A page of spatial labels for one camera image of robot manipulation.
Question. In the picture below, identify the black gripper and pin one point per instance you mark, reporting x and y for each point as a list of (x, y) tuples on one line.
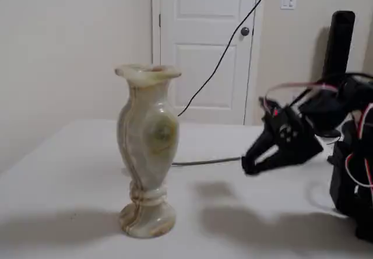
[(287, 142)]

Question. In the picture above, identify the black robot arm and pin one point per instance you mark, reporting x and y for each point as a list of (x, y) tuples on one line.
[(349, 168)]

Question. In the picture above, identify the marbled onyx stone vase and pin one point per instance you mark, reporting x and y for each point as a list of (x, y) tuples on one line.
[(148, 142)]

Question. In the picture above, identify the white panel door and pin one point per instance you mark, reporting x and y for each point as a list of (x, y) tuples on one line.
[(207, 46)]

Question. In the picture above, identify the dark round door knob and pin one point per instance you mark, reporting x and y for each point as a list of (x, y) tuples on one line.
[(244, 31)]

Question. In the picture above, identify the black tower speaker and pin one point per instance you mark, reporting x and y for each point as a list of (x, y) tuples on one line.
[(339, 43)]

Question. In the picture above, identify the metal door hinge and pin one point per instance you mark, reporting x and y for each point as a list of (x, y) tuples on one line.
[(159, 20)]

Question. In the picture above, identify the white door frame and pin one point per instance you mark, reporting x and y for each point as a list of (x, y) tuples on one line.
[(156, 52)]

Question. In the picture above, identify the white wall light switch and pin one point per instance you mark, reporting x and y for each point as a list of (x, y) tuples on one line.
[(288, 1)]

